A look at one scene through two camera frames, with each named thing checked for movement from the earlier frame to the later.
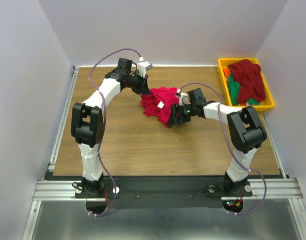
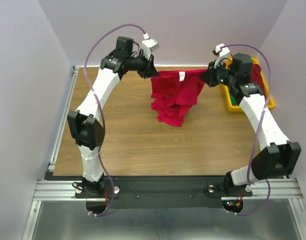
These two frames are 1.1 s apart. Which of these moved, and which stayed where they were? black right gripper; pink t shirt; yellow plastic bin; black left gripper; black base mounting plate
Moved: black right gripper; black left gripper; pink t shirt
Stayed: black base mounting plate; yellow plastic bin
